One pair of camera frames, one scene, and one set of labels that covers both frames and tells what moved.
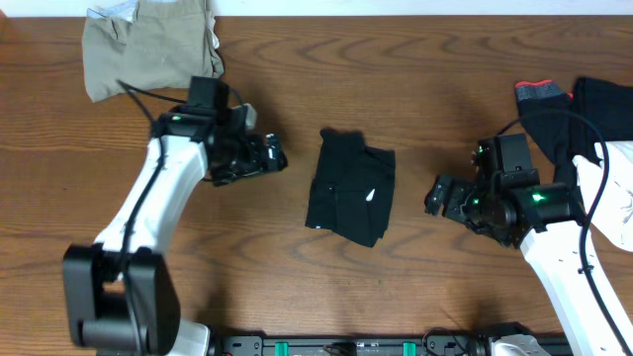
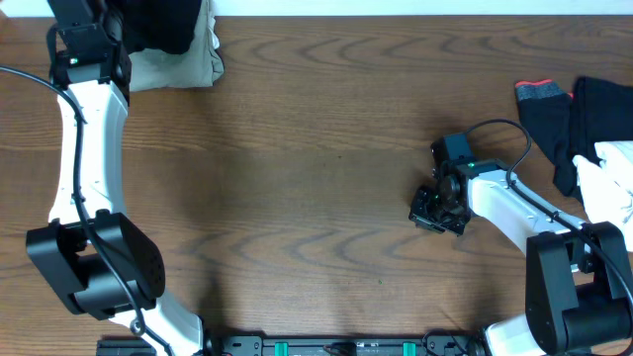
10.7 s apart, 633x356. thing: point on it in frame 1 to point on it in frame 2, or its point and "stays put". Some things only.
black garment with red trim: (565, 126) stays put
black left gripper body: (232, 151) to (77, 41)
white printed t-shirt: (606, 192) stays put
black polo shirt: (352, 188) to (168, 26)
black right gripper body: (471, 206) to (433, 212)
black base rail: (435, 342) stays put
